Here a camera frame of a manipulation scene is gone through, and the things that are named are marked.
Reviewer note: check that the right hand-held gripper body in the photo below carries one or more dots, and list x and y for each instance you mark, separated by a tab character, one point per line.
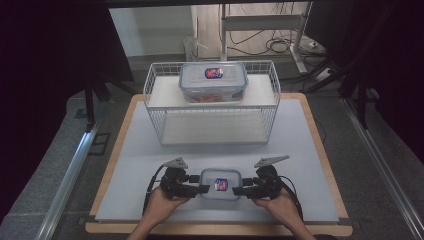
266	181

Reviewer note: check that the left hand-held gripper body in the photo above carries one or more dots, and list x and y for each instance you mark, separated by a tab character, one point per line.
173	181

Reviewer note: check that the small clear container blue seal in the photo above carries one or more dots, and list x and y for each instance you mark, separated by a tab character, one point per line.
208	178

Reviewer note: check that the large clear food container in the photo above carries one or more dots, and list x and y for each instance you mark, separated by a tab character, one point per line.
200	81

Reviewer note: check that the person's left hand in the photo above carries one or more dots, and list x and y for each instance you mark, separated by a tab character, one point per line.
163	206

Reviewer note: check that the person's right hand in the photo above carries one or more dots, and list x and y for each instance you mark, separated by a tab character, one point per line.
283	206

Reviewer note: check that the pale table mat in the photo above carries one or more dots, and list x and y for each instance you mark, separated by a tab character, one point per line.
133	173

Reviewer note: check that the black stand legs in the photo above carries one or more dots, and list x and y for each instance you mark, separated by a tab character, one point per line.
361	106
89	106

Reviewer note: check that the white power strip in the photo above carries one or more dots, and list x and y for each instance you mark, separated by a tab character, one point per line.
322	75

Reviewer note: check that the dark curtain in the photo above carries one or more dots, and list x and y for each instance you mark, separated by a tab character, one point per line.
393	66
40	66

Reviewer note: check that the aluminium rail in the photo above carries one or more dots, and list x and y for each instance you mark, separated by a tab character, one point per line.
66	183
383	166

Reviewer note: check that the white metal desk frame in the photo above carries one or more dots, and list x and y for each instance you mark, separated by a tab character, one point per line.
260	22

